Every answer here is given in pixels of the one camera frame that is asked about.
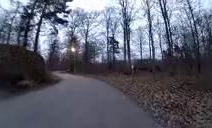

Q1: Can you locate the grey asphalt path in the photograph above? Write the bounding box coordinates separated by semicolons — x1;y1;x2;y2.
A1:
0;71;159;128

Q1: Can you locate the wood of bare trees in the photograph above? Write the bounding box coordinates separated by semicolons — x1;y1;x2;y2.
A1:
0;0;212;75

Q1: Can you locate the leaf-strewn verge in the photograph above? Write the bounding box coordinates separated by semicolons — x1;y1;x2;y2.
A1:
0;73;62;101

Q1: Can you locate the leaf-covered ground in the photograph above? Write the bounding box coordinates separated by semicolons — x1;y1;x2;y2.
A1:
81;70;212;128

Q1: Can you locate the brown hedge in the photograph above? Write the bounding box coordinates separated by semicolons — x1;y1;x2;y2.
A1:
0;43;52;88

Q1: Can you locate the lit street lamp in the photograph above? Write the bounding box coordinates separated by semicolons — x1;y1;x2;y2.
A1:
70;46;77;74

